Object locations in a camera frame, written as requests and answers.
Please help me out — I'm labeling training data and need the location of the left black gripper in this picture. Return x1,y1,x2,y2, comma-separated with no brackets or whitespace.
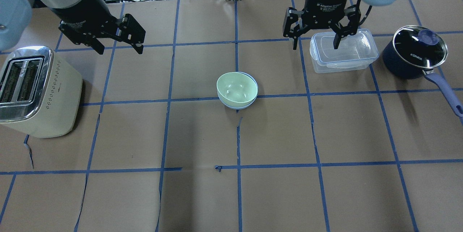
50,0,146,55

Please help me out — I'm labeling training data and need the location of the green bowl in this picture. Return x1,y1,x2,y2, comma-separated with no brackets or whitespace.
216,72,258,104

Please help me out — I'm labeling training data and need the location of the blue bowl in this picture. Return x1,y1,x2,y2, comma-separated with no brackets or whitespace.
218,73,259,110

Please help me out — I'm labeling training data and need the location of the dark blue saucepan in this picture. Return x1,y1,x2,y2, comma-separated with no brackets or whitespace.
382,41,463,118

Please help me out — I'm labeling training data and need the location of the glass saucepan lid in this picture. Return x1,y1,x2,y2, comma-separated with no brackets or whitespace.
392,25,448,69

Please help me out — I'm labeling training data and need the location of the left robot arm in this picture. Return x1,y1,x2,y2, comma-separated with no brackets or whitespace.
0,0,146,54

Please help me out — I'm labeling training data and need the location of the cream chrome toaster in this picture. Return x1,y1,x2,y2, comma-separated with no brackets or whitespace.
0,46,83,138

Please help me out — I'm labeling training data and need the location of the clear plastic container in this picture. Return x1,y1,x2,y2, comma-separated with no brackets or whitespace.
310,29,380,73

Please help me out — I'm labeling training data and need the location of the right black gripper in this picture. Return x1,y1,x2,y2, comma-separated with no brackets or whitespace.
283,0,361,50

